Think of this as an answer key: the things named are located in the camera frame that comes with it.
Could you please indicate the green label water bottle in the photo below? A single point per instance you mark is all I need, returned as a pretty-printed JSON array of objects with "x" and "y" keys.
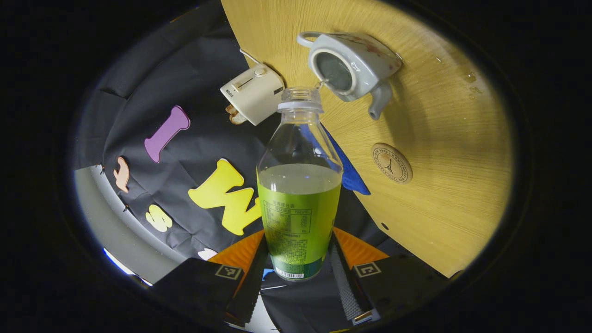
[{"x": 299, "y": 208}]

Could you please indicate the black backdrop cloth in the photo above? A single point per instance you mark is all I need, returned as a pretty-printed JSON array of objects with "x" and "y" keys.
[{"x": 138, "y": 115}]

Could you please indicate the round wooden coaster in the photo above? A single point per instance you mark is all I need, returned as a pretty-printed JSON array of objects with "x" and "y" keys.
[{"x": 391, "y": 163}]

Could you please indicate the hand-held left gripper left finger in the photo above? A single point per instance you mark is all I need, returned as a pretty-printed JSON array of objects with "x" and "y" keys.
[{"x": 254, "y": 286}]

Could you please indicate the blue towel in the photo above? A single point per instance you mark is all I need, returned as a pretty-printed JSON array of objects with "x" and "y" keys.
[{"x": 354, "y": 178}]

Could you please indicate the toast slice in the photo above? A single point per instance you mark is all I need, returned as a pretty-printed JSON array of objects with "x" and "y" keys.
[{"x": 235, "y": 115}]

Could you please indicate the white ceramic teacup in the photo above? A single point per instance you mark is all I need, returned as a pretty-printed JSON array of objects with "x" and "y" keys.
[{"x": 365, "y": 60}]

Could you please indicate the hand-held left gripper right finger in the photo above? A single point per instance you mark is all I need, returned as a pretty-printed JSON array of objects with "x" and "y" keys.
[{"x": 342, "y": 286}]

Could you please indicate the white toaster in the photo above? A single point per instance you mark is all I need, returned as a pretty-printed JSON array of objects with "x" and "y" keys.
[{"x": 254, "y": 95}]

